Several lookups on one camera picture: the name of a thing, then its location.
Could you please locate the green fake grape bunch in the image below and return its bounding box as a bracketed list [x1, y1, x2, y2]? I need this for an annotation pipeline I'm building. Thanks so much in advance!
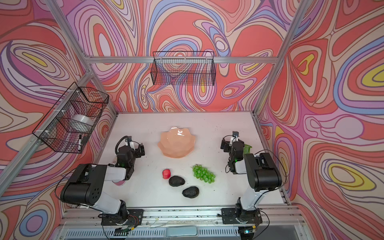
[192, 164, 216, 184]

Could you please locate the red fake strawberry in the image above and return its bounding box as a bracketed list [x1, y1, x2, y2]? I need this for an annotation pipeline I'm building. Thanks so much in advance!
[162, 169, 172, 180]

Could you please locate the dark fake avocado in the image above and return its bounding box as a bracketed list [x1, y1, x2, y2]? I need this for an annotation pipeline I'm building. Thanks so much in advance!
[182, 186, 200, 199]
[169, 176, 186, 187]

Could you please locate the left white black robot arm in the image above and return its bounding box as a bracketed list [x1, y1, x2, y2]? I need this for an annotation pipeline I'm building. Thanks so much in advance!
[58, 136, 145, 227]

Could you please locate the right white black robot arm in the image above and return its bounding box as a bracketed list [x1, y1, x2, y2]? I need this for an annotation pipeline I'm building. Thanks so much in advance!
[218, 132, 283, 225]

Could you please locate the peach scalloped fruit bowl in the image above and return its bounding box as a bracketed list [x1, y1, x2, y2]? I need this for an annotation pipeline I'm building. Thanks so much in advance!
[158, 127, 196, 159]

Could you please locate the green snack packet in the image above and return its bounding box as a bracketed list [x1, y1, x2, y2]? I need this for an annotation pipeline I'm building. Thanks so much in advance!
[243, 144, 252, 155]

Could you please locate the pink round tape roll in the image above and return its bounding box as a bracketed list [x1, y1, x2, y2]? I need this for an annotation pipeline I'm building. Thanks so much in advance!
[114, 180, 126, 186]

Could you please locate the silver tape roll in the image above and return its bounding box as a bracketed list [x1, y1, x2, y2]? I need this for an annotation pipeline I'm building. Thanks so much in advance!
[72, 114, 94, 126]

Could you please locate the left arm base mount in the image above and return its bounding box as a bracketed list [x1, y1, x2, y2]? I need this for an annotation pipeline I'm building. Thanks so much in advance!
[98, 209, 144, 227]

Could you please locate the left black wire basket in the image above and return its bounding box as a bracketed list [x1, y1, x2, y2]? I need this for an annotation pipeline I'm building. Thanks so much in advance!
[32, 83, 109, 154]

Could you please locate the black wire basket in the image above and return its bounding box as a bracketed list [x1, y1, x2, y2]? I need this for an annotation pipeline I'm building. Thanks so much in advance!
[151, 51, 216, 86]
[32, 83, 109, 154]

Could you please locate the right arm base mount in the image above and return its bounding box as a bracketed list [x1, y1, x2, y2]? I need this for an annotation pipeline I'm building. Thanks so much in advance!
[218, 208, 263, 226]

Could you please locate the back black wire basket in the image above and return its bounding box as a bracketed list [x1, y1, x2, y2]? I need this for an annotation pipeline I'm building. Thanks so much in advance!
[151, 51, 216, 86]

